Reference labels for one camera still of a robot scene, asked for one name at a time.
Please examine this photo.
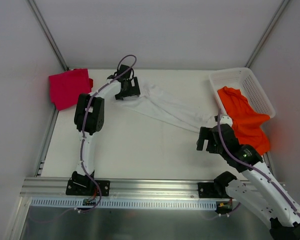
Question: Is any white t-shirt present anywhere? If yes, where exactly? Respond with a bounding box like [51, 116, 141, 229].
[113, 81, 216, 133]

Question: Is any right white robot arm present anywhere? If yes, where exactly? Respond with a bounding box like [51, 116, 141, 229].
[196, 124, 300, 240]

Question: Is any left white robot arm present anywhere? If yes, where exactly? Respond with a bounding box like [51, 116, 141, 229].
[65, 64, 141, 198]

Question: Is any orange t-shirt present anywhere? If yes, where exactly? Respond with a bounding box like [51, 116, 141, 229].
[217, 86, 271, 155]

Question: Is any folded magenta t-shirt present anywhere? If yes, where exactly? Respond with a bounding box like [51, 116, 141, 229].
[48, 68, 92, 111]

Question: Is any white plastic basket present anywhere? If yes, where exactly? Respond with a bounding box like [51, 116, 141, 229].
[209, 67, 276, 119]

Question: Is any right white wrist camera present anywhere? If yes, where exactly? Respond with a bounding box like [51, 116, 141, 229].
[220, 115, 233, 127]

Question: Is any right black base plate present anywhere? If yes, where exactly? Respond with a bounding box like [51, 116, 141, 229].
[197, 182, 221, 199]

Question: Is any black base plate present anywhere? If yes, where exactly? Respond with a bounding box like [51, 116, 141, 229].
[65, 179, 110, 197]
[197, 182, 221, 199]

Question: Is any left metal frame post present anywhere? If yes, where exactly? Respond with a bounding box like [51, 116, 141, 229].
[26, 0, 70, 71]

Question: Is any metal frame post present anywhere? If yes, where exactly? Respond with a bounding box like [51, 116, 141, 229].
[244, 0, 291, 68]
[26, 0, 70, 71]

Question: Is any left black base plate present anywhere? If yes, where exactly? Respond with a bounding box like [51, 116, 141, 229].
[65, 179, 110, 197]

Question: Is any aluminium mounting rail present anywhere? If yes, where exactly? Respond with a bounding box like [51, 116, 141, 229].
[20, 177, 205, 200]

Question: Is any white slotted cable duct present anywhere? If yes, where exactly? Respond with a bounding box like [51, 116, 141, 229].
[30, 197, 217, 211]

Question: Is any right metal frame post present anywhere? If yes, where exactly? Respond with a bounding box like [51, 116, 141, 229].
[244, 0, 291, 68]

